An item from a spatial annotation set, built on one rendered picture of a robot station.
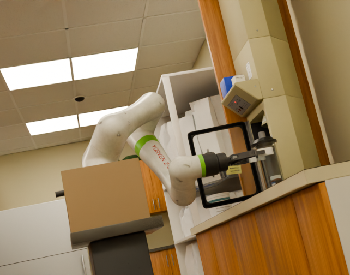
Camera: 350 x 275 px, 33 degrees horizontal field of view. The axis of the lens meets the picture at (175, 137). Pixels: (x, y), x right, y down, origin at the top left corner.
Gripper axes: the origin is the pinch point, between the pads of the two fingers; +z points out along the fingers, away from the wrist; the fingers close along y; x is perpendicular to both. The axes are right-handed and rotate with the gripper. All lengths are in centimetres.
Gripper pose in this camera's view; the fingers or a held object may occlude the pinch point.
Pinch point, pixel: (264, 154)
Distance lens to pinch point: 242.6
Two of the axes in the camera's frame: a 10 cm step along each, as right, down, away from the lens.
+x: 2.0, 9.6, -2.0
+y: -1.3, 2.3, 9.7
